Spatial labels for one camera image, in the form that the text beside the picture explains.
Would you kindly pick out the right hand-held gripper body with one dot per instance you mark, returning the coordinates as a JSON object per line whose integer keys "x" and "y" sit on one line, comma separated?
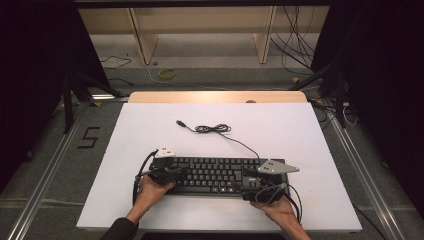
{"x": 275, "y": 166}

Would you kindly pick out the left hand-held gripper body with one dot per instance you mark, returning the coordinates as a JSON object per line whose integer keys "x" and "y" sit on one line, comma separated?
{"x": 161, "y": 171}

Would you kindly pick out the black computer keyboard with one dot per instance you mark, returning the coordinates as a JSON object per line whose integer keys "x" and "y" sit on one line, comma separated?
{"x": 213, "y": 173}

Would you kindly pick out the person's left hand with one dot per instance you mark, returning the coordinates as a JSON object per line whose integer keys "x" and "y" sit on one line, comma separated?
{"x": 151, "y": 193}

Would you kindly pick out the person's right hand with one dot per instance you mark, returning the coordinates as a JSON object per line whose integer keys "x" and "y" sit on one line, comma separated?
{"x": 276, "y": 210}

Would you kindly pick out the black metal stand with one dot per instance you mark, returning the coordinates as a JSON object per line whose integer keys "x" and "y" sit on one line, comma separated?
{"x": 338, "y": 100}

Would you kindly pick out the yellow tape roll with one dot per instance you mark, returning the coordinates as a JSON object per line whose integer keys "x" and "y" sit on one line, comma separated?
{"x": 166, "y": 74}

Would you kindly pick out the black tripod stand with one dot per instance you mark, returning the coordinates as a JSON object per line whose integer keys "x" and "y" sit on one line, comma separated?
{"x": 68, "y": 106}

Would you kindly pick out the black curtain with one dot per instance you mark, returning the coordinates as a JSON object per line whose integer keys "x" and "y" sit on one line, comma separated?
{"x": 33, "y": 83}
{"x": 390, "y": 83}

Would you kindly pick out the light wooden shelf unit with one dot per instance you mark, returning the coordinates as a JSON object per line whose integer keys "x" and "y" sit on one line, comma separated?
{"x": 200, "y": 20}

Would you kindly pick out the aluminium floor rail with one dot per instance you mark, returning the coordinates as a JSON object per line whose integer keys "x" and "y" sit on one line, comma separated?
{"x": 43, "y": 190}
{"x": 366, "y": 186}

